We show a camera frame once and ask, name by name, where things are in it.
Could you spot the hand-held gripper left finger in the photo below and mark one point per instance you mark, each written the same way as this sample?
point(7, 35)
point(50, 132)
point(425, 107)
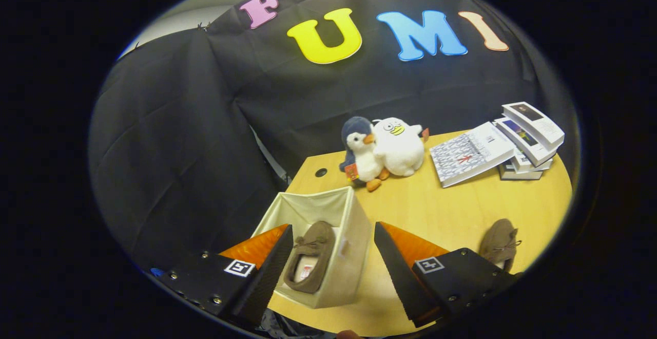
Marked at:
point(269, 277)

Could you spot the white duck plush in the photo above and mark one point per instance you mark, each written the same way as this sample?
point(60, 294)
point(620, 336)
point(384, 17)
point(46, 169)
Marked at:
point(400, 149)

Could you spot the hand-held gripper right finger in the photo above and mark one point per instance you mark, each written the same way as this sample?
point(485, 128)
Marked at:
point(398, 277)

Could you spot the white book dark cover photo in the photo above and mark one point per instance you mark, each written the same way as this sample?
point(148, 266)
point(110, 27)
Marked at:
point(534, 123)

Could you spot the white book patterned cover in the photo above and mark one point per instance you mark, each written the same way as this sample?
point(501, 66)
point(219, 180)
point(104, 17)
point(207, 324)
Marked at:
point(467, 156)

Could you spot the grey paperback book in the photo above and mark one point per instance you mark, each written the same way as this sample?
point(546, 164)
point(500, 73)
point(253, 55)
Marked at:
point(518, 174)

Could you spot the beige fabric storage box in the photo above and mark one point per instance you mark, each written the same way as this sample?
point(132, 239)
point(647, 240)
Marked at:
point(354, 246)

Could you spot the brown fuzzy slipper shoe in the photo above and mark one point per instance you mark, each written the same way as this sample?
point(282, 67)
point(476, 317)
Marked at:
point(500, 236)
point(318, 236)

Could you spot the white paperback book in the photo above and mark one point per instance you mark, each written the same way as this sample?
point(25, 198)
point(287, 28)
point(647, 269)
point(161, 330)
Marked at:
point(534, 167)

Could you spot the blue white penguin plush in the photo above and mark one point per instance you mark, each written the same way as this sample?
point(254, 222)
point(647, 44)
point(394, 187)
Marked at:
point(367, 162)

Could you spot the white book blue cover photo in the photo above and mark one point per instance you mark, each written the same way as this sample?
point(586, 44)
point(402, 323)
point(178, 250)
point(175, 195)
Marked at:
point(526, 141)

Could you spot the person's dark clothing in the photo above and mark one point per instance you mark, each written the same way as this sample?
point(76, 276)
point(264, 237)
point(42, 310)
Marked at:
point(287, 326)

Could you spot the black backdrop cloth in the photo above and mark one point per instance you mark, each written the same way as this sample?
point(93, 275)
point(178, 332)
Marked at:
point(179, 149)

